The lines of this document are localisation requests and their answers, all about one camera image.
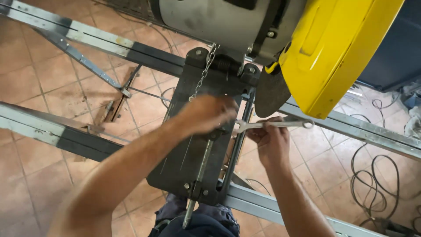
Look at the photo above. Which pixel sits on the threaded vise screw rod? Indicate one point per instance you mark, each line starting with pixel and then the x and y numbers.
pixel 200 171

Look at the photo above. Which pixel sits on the dark blue cabinet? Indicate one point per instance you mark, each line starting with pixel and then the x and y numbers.
pixel 394 49

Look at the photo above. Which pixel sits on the person's right hand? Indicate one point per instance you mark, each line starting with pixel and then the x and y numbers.
pixel 274 146

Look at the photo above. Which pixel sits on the silver combination wrench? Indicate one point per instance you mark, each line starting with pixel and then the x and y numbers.
pixel 292 124

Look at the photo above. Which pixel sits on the rusty metal scrap pieces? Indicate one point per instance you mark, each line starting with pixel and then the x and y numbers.
pixel 115 105

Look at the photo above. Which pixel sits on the grey saw motor housing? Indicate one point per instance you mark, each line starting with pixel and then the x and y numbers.
pixel 213 23

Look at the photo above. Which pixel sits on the thin steel rod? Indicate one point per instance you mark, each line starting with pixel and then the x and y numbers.
pixel 148 93

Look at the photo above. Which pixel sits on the person's dark blue trousers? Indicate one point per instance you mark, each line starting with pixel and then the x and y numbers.
pixel 204 220

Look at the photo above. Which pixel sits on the person's right fingers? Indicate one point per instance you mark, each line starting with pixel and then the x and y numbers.
pixel 259 133

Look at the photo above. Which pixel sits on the grey diagonal steel brace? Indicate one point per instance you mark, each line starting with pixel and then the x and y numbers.
pixel 82 59

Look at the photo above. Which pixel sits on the yellow saw blade guard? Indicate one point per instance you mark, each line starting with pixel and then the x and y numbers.
pixel 332 56

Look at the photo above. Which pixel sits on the person's left fingers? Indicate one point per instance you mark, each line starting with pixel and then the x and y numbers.
pixel 230 112

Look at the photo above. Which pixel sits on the white crumpled cloth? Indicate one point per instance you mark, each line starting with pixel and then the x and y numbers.
pixel 414 121

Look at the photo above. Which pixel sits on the black chop saw base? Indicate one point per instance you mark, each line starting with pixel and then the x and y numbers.
pixel 190 164

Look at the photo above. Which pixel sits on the dark abrasive cutting disc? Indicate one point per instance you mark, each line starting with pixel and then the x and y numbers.
pixel 271 93

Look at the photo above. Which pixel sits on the person's left hand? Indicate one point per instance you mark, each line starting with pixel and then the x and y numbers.
pixel 204 113

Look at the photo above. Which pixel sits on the grey steel frame rail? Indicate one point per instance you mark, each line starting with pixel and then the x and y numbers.
pixel 39 126
pixel 98 39

